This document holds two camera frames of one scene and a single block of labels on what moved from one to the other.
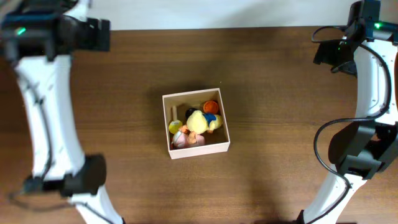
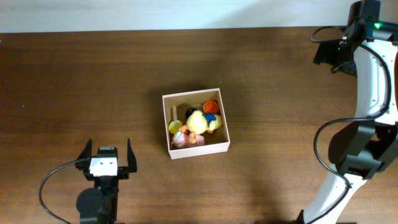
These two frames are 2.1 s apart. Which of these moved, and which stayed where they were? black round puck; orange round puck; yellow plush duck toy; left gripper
Moved: left gripper
Stayed: black round puck; yellow plush duck toy; orange round puck
